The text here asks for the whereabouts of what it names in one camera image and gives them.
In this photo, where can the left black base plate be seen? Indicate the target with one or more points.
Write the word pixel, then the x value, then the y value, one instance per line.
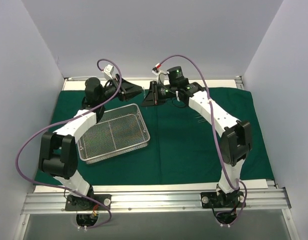
pixel 76 203

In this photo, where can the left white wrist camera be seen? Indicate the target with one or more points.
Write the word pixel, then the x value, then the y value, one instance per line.
pixel 108 72

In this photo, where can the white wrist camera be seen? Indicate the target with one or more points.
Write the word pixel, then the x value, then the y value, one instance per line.
pixel 160 74
pixel 108 72

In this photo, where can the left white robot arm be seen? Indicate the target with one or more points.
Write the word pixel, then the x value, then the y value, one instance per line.
pixel 58 152

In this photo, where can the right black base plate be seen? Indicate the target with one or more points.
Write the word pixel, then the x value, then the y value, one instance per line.
pixel 219 200

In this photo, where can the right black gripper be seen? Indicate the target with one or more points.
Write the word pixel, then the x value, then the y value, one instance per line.
pixel 155 92

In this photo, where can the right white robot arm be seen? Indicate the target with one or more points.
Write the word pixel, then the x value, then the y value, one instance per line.
pixel 233 138

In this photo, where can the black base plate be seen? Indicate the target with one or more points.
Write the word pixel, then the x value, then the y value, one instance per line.
pixel 76 203
pixel 219 200

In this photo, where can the metal mesh tray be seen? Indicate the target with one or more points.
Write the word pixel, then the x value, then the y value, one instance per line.
pixel 121 130

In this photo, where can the aluminium frame rail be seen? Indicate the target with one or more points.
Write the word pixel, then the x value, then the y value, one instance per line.
pixel 155 198

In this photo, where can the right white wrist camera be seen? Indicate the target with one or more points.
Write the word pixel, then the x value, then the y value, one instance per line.
pixel 160 74

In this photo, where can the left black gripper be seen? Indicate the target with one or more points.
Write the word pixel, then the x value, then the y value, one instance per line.
pixel 121 87

